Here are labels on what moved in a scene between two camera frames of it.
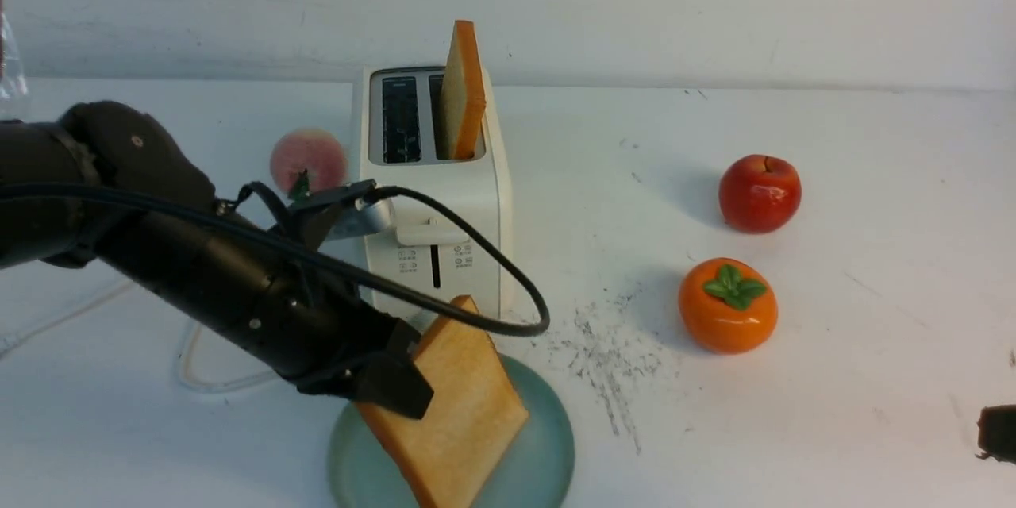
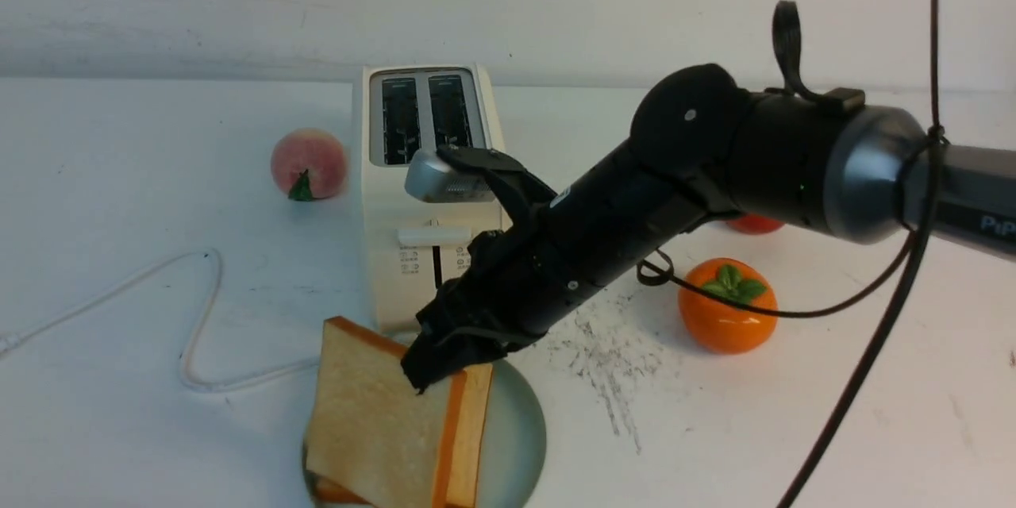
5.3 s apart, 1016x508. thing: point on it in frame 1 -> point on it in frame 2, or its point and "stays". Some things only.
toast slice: x=463 y=94 -> x=373 y=436
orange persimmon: x=727 y=306 stays
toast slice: x=476 y=411 -> x=322 y=490
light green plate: x=535 y=472 -> x=515 y=448
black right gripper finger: x=996 y=432 -> x=516 y=282
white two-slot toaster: x=431 y=252 stays
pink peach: x=304 y=161 stays
